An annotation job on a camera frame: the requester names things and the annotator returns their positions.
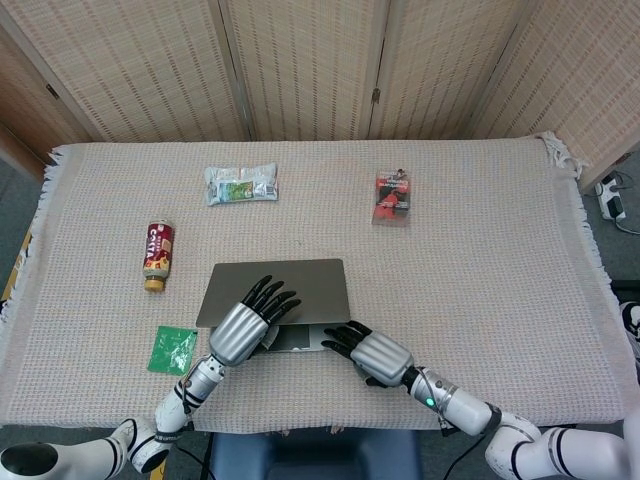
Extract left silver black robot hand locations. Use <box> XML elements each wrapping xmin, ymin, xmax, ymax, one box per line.
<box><xmin>208</xmin><ymin>273</ymin><xmax>303</xmax><ymax>369</ymax></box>

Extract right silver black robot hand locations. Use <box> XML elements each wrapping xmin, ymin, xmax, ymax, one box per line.
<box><xmin>322</xmin><ymin>320</ymin><xmax>416</xmax><ymax>390</ymax></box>

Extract silver grey laptop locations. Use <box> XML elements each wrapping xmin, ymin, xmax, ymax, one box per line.
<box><xmin>195</xmin><ymin>257</ymin><xmax>354</xmax><ymax>355</ymax></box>

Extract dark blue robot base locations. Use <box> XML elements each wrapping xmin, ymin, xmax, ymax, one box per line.
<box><xmin>208</xmin><ymin>429</ymin><xmax>424</xmax><ymax>480</ymax></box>

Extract green tea sachet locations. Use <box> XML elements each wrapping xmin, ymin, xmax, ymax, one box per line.
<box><xmin>146</xmin><ymin>325</ymin><xmax>198</xmax><ymax>376</ymax></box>

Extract beige waffle-weave tablecloth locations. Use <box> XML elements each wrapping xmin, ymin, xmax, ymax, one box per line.
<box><xmin>0</xmin><ymin>130</ymin><xmax>626</xmax><ymax>434</ymax></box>

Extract Costa coffee bottle yellow cap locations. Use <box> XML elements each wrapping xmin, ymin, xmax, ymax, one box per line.
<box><xmin>143</xmin><ymin>219</ymin><xmax>176</xmax><ymax>294</ymax></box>

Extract white green snack packet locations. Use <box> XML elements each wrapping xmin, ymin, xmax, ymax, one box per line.
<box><xmin>203</xmin><ymin>163</ymin><xmax>279</xmax><ymax>207</ymax></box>

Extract red black packet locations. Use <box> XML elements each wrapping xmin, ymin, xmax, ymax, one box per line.
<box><xmin>370</xmin><ymin>168</ymin><xmax>413</xmax><ymax>227</ymax></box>

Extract white black sneaker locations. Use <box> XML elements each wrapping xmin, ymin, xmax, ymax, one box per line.
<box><xmin>619</xmin><ymin>299</ymin><xmax>640</xmax><ymax>351</ymax></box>

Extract woven folding screen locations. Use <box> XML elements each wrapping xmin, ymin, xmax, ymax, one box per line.
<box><xmin>0</xmin><ymin>0</ymin><xmax>640</xmax><ymax>191</ymax></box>

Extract white power strip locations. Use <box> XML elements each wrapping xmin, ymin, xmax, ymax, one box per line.
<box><xmin>594</xmin><ymin>172</ymin><xmax>629</xmax><ymax>222</ymax></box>

